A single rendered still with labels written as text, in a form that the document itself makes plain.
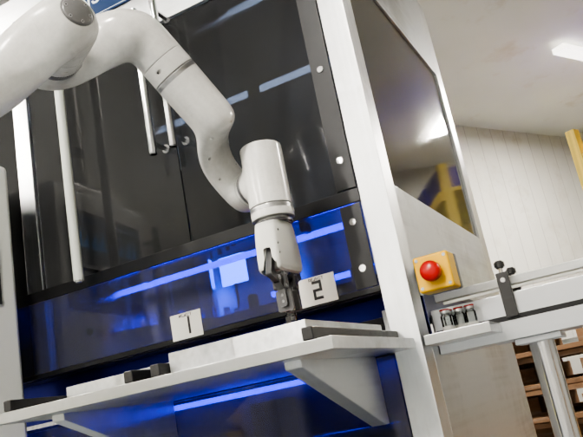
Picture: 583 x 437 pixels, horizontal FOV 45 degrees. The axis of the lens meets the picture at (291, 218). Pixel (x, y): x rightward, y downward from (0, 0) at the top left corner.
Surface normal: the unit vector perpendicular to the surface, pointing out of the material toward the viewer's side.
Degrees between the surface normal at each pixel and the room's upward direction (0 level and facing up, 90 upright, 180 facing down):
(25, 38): 106
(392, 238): 90
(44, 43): 119
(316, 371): 90
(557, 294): 90
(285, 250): 93
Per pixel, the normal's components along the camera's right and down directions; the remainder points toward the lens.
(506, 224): 0.54, -0.32
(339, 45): -0.45, -0.16
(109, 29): -0.17, 0.02
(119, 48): 0.07, 0.45
